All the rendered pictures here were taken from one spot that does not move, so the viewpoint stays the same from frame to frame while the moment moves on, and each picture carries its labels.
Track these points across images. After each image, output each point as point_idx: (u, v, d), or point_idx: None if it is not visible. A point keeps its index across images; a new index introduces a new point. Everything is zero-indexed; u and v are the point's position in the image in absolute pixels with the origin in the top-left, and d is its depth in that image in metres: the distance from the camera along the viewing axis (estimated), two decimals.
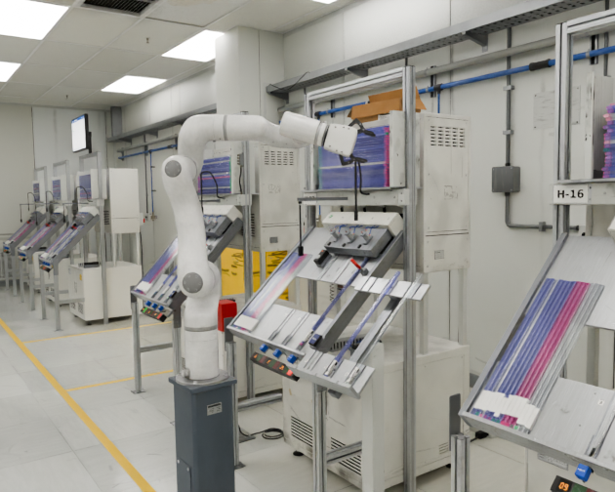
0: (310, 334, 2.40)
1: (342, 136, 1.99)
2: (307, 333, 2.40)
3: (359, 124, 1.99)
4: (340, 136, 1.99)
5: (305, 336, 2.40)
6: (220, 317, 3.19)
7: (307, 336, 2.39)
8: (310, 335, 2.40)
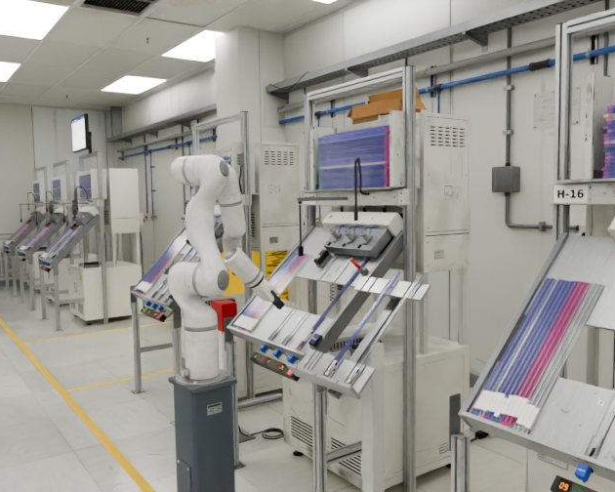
0: (310, 334, 2.40)
1: None
2: (307, 333, 2.40)
3: None
4: None
5: (305, 336, 2.40)
6: (220, 317, 3.19)
7: (307, 336, 2.39)
8: (310, 335, 2.40)
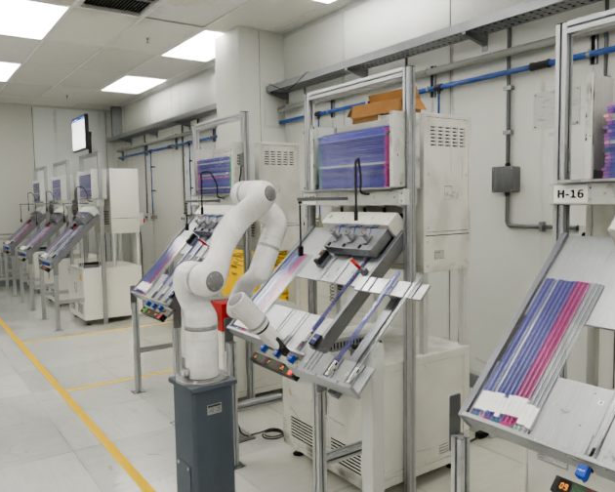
0: (310, 334, 2.40)
1: None
2: (307, 333, 2.40)
3: None
4: None
5: (305, 336, 2.40)
6: (220, 317, 3.19)
7: (307, 336, 2.39)
8: (310, 335, 2.40)
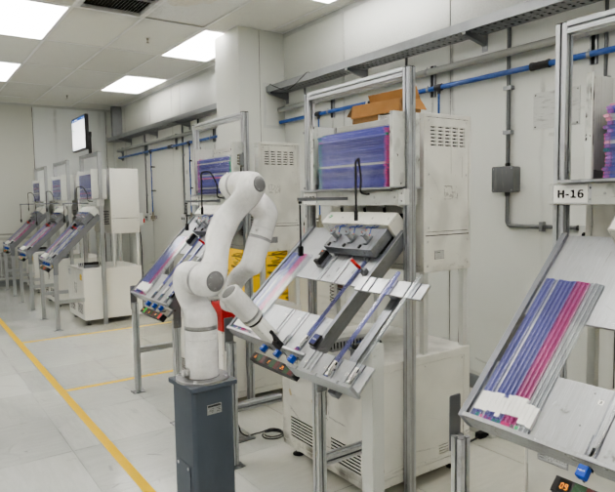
0: (306, 339, 2.38)
1: None
2: (303, 339, 2.39)
3: None
4: None
5: (300, 342, 2.38)
6: (220, 317, 3.19)
7: (303, 342, 2.38)
8: (306, 340, 2.38)
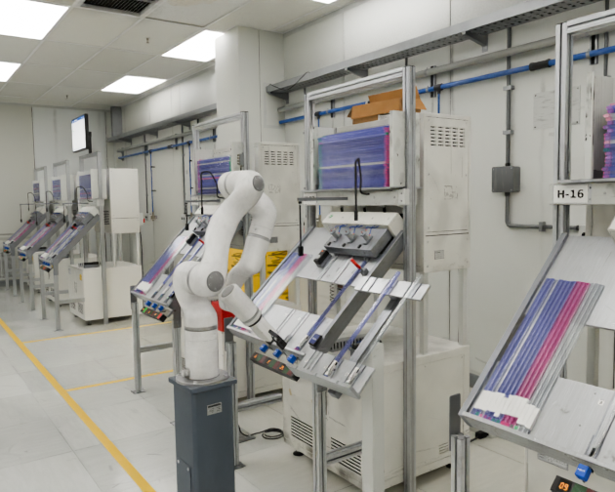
0: (306, 339, 2.38)
1: None
2: (303, 339, 2.39)
3: None
4: None
5: (300, 342, 2.38)
6: (220, 317, 3.19)
7: (303, 342, 2.38)
8: (306, 340, 2.38)
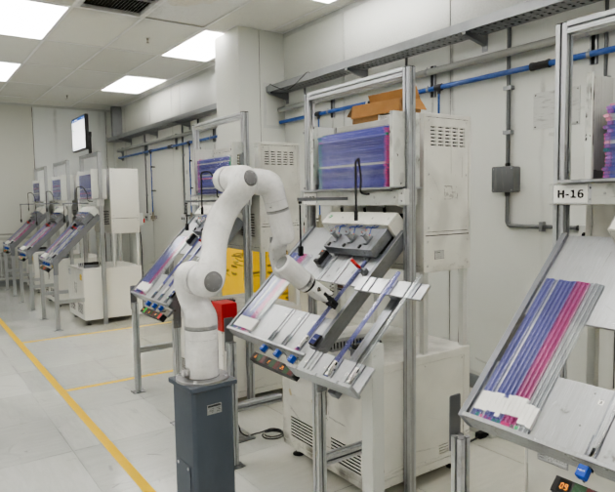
0: (306, 340, 2.38)
1: (314, 296, 2.40)
2: (303, 339, 2.39)
3: (328, 301, 2.41)
4: (313, 296, 2.39)
5: (300, 342, 2.38)
6: (220, 317, 3.19)
7: (303, 342, 2.38)
8: (306, 340, 2.38)
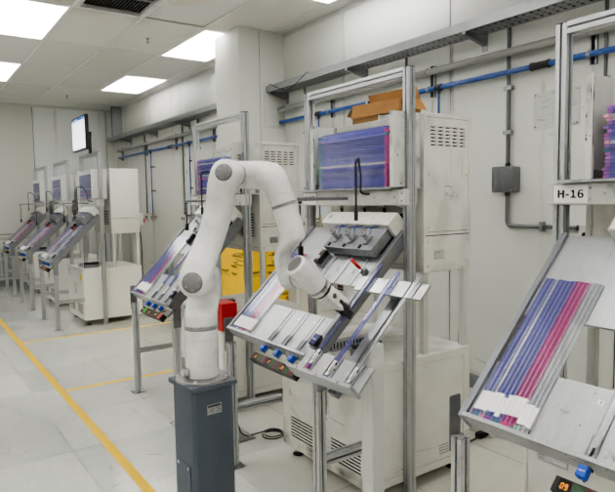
0: (318, 354, 2.10)
1: (329, 304, 2.12)
2: (315, 353, 2.11)
3: (344, 309, 2.14)
4: (327, 303, 2.12)
5: (311, 357, 2.10)
6: (220, 317, 3.19)
7: (315, 357, 2.10)
8: (318, 355, 2.10)
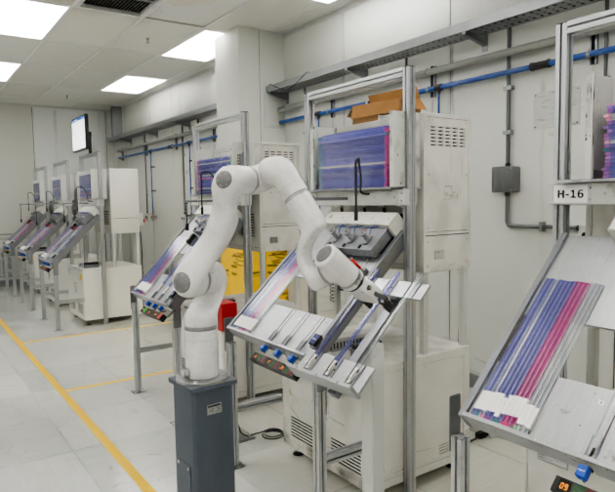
0: (314, 359, 2.10)
1: (362, 297, 1.92)
2: (311, 358, 2.10)
3: (384, 303, 1.90)
4: (360, 296, 1.91)
5: (307, 362, 2.09)
6: (220, 317, 3.19)
7: (311, 362, 2.09)
8: (314, 360, 2.10)
